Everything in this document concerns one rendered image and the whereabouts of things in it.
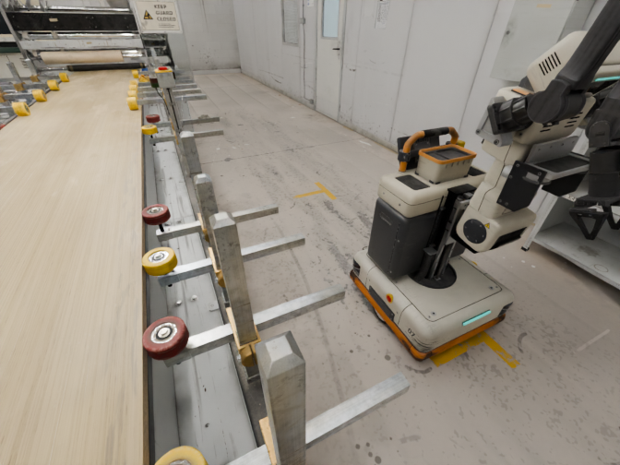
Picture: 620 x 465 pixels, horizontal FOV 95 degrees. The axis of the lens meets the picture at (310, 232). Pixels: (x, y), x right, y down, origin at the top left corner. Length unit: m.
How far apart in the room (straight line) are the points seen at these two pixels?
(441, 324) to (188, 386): 1.09
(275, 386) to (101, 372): 0.45
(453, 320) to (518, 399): 0.46
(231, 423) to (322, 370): 0.81
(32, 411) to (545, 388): 1.87
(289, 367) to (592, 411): 1.81
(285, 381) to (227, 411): 0.59
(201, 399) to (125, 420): 0.32
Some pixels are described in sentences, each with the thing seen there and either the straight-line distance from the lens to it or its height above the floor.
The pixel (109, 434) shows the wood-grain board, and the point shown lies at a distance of 0.60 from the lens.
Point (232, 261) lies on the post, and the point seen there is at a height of 1.09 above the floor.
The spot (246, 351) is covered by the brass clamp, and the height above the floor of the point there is 0.85.
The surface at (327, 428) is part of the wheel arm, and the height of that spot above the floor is 0.82.
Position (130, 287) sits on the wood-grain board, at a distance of 0.79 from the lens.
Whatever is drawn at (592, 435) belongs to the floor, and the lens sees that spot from 1.91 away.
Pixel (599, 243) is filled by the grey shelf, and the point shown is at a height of 0.14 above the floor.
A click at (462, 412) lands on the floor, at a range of 1.66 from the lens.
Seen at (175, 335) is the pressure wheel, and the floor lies 0.91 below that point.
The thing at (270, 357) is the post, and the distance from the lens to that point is 0.26.
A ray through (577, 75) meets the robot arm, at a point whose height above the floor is 1.31.
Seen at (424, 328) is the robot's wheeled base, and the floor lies 0.27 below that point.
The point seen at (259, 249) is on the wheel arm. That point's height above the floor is 0.84.
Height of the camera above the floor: 1.40
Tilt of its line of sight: 36 degrees down
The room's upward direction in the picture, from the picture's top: 1 degrees clockwise
